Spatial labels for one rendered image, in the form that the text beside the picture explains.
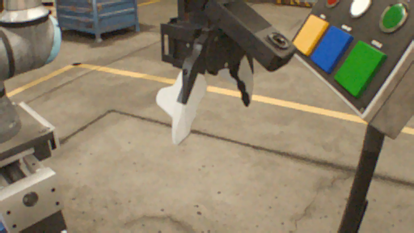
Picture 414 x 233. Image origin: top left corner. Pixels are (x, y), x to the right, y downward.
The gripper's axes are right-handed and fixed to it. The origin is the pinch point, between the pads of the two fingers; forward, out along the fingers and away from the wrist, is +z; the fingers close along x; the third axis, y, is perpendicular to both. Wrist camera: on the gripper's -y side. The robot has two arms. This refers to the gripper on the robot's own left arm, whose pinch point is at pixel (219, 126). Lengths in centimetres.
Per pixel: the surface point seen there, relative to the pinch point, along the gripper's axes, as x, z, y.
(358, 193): -31.6, 24.6, -14.8
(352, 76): -16.2, -6.2, -12.0
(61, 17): -203, 66, 486
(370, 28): -22.3, -12.7, -12.1
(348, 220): -31.4, 32.8, -14.4
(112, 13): -238, 59, 388
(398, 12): -20.6, -16.3, -16.5
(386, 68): -15.0, -9.2, -17.2
